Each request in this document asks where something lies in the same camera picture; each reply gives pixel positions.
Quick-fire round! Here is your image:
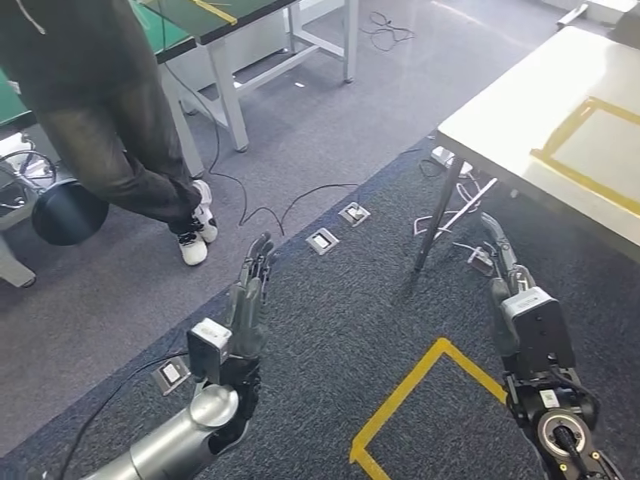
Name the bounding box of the black round stool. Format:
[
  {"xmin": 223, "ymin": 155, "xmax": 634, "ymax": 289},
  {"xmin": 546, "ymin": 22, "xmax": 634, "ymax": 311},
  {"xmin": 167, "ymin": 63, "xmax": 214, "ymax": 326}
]
[{"xmin": 32, "ymin": 180, "xmax": 110, "ymax": 248}]

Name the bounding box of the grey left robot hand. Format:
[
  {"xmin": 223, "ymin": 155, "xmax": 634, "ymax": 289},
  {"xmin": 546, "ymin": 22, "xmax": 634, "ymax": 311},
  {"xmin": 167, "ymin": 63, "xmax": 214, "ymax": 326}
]
[{"xmin": 222, "ymin": 231, "xmax": 278, "ymax": 362}]

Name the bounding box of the person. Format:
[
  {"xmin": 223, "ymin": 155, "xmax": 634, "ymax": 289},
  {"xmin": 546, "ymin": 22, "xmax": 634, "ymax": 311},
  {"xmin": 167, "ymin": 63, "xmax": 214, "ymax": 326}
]
[{"xmin": 0, "ymin": 0, "xmax": 220, "ymax": 268}]

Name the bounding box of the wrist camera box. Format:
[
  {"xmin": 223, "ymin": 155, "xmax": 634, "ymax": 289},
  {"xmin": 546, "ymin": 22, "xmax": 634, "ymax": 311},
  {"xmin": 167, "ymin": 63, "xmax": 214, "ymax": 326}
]
[
  {"xmin": 500, "ymin": 286, "xmax": 577, "ymax": 382},
  {"xmin": 186, "ymin": 318, "xmax": 233, "ymax": 386}
]

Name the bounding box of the steel workbench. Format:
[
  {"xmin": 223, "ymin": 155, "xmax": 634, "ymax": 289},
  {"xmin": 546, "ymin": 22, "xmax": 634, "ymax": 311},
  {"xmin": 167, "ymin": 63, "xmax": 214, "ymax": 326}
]
[{"xmin": 414, "ymin": 26, "xmax": 640, "ymax": 274}]

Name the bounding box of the steel floor socket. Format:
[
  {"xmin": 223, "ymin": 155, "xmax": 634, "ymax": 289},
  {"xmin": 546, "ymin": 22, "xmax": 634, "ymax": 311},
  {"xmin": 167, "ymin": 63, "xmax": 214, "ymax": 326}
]
[
  {"xmin": 338, "ymin": 201, "xmax": 371, "ymax": 229},
  {"xmin": 150, "ymin": 356, "xmax": 192, "ymax": 397},
  {"xmin": 305, "ymin": 227, "xmax": 340, "ymax": 257},
  {"xmin": 467, "ymin": 246, "xmax": 496, "ymax": 278}
]

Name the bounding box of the black floor cable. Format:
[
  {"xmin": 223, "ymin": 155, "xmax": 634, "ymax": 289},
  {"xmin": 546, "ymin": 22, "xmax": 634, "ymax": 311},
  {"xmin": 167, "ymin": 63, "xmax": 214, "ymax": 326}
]
[{"xmin": 159, "ymin": 59, "xmax": 361, "ymax": 238}]

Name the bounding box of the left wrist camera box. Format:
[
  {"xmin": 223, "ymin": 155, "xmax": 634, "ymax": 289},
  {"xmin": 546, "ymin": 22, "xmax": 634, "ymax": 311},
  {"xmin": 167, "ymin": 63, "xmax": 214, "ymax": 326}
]
[{"xmin": 186, "ymin": 318, "xmax": 233, "ymax": 386}]

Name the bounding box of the green-topped table white frame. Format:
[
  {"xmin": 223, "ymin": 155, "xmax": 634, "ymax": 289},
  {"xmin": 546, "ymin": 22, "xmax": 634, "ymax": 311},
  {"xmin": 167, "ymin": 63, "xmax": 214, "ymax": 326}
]
[
  {"xmin": 131, "ymin": 0, "xmax": 361, "ymax": 179},
  {"xmin": 0, "ymin": 66, "xmax": 38, "ymax": 130}
]

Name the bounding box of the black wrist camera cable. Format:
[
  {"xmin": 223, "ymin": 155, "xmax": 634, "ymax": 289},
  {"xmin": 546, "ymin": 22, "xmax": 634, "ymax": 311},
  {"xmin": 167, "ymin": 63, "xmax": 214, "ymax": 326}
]
[{"xmin": 57, "ymin": 351, "xmax": 191, "ymax": 480}]

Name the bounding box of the white cable bundle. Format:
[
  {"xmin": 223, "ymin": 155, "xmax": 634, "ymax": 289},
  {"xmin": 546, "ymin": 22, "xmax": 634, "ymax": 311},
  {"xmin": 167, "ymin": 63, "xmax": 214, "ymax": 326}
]
[{"xmin": 414, "ymin": 177, "xmax": 498, "ymax": 240}]

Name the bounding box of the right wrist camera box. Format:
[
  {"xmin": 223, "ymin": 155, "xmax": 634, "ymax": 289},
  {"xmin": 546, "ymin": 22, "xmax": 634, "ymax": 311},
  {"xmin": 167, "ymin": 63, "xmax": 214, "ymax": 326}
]
[{"xmin": 500, "ymin": 286, "xmax": 577, "ymax": 382}]

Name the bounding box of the black cable coil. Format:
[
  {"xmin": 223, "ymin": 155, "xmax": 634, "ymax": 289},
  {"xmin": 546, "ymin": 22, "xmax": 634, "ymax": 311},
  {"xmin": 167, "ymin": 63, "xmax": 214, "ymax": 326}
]
[{"xmin": 359, "ymin": 9, "xmax": 416, "ymax": 53}]

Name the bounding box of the white power strip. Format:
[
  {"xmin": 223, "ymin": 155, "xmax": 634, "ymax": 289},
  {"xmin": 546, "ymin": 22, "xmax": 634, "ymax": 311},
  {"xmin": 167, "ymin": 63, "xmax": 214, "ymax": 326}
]
[{"xmin": 430, "ymin": 145, "xmax": 473, "ymax": 177}]

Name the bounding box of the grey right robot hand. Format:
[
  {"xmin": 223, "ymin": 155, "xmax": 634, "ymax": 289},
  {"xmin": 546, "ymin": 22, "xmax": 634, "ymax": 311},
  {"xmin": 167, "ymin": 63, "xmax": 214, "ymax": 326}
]
[{"xmin": 479, "ymin": 211, "xmax": 537, "ymax": 359}]

